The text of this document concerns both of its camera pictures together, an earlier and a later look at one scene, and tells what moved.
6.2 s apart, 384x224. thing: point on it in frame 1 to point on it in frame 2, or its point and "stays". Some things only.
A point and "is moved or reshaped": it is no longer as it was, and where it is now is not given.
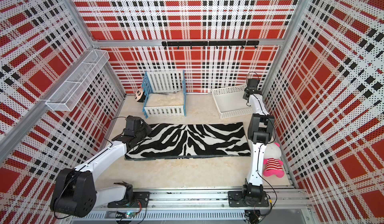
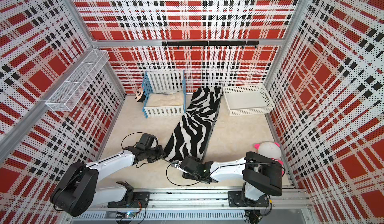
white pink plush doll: [272, 163] stays
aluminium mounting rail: [206, 206] stays
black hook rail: [210, 43] stays
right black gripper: [245, 90] to [186, 175]
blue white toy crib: [164, 93] stays
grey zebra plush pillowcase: [170, 141] to [193, 129]
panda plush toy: [140, 95] stays
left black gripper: [148, 129] to [161, 153]
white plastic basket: [229, 101] is moved or reshaped
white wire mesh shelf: [71, 90] stays
